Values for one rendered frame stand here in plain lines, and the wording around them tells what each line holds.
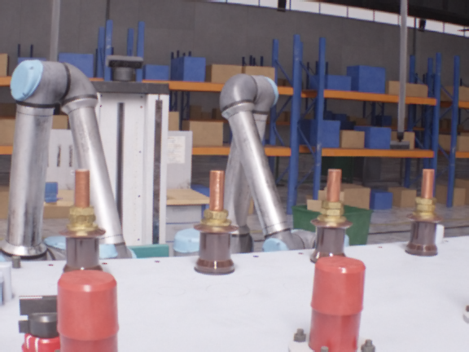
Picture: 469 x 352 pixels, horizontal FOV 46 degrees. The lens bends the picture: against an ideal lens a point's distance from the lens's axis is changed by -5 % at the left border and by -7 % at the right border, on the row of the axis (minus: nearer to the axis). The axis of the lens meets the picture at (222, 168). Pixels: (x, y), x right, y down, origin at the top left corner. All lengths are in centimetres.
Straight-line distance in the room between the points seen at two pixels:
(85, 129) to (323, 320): 113
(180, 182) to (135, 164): 396
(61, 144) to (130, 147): 373
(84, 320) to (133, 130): 155
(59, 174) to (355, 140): 619
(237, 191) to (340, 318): 141
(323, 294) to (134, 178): 149
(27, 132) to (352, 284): 118
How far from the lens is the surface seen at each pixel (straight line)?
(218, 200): 116
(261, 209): 189
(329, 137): 1026
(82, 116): 174
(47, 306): 78
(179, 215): 545
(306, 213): 551
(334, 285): 75
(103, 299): 65
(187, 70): 914
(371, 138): 1063
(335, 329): 77
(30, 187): 175
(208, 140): 935
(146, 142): 214
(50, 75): 170
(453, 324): 98
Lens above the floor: 169
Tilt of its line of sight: 6 degrees down
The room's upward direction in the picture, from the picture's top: 2 degrees clockwise
